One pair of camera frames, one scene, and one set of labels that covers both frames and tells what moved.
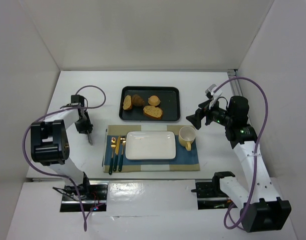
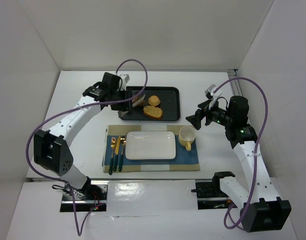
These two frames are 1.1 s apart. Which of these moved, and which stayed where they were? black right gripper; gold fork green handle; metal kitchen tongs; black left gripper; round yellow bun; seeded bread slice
Moved: black left gripper; metal kitchen tongs
Stayed: gold fork green handle; seeded bread slice; round yellow bun; black right gripper
